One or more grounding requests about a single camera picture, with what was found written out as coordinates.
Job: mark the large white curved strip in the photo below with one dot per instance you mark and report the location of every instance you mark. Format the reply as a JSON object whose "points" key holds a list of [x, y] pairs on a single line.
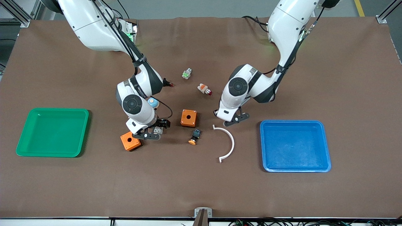
{"points": [[233, 142]]}

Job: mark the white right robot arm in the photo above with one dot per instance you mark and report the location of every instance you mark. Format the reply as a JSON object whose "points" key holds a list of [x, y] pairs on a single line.
{"points": [[94, 25]]}

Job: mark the grey table clamp bracket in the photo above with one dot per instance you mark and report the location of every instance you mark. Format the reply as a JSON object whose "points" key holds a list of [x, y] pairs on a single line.
{"points": [[203, 213]]}

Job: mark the white red circuit breaker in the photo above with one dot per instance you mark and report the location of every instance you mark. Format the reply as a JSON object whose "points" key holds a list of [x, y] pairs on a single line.
{"points": [[158, 130]]}

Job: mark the orange button box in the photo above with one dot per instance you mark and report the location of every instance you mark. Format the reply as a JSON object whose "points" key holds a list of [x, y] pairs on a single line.
{"points": [[129, 144], [188, 121]]}

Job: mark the blue plastic tray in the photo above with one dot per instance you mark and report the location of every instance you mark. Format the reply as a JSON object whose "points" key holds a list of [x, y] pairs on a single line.
{"points": [[295, 157]]}

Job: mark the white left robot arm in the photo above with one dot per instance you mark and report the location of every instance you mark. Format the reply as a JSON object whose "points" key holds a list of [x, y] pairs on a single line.
{"points": [[289, 25]]}

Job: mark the white table edge rail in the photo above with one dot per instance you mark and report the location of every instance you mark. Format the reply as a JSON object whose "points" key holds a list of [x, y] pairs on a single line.
{"points": [[62, 222]]}

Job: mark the blue dome buzzer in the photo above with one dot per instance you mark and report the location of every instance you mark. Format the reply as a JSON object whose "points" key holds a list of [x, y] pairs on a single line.
{"points": [[154, 102]]}

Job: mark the brown table mat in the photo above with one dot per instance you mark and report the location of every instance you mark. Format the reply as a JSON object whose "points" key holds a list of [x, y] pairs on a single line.
{"points": [[201, 188]]}

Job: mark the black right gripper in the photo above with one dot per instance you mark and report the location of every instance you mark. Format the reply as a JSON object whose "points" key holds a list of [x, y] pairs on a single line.
{"points": [[163, 123]]}

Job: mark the black red push button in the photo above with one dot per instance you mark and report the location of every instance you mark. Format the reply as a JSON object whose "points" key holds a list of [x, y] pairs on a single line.
{"points": [[169, 84]]}

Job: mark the red orange indicator light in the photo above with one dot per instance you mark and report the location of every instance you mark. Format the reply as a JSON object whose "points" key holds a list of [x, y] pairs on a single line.
{"points": [[203, 88]]}

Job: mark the green plastic tray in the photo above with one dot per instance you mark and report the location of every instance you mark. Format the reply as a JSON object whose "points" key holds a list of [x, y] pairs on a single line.
{"points": [[62, 147]]}

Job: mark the orange cap push button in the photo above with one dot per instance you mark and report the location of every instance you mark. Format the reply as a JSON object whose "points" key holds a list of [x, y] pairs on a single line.
{"points": [[194, 137]]}

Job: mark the green white indicator light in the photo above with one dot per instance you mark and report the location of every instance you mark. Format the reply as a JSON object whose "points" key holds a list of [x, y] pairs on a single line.
{"points": [[187, 74]]}

